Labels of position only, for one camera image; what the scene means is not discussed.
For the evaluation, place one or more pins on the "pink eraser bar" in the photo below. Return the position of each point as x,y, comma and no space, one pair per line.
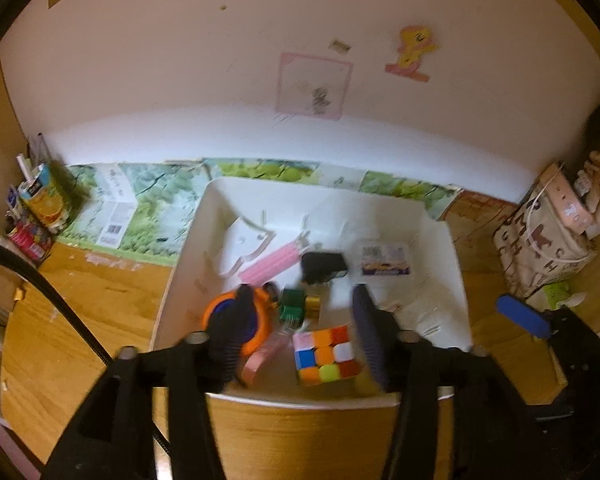
272,264

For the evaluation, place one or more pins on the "multicoloured puzzle cube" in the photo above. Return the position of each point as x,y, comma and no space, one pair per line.
325,355

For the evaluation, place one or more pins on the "printed canvas bag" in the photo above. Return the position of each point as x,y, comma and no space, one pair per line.
530,250

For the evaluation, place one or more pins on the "pink square wall sticker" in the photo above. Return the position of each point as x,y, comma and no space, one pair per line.
312,85

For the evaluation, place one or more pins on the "orange juice carton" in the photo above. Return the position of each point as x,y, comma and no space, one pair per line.
47,202

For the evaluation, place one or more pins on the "yellow pony wall sticker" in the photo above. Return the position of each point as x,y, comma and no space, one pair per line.
415,52

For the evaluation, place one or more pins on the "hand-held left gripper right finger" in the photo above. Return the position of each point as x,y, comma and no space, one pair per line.
372,350

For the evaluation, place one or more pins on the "green tissue pack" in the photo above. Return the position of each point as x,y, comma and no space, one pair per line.
557,292

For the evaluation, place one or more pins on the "orange round toy blue face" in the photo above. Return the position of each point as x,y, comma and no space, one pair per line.
264,334

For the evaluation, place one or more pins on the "white whale-shaped holder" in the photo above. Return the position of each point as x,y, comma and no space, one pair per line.
242,247

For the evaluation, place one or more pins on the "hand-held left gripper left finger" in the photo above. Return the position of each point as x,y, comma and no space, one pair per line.
230,332

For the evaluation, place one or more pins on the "green grape wall poster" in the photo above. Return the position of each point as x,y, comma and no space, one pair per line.
155,210

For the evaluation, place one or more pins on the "pink oval case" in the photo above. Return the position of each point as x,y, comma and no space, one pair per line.
262,360

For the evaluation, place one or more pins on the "white plastic storage bin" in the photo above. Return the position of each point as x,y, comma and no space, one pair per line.
430,270

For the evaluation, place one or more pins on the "clear plastic box blue label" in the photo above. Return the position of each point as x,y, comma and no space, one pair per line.
382,255

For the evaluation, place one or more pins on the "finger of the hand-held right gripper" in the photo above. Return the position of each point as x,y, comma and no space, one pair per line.
522,314

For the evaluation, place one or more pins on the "pink round tin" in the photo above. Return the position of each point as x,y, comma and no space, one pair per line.
570,207

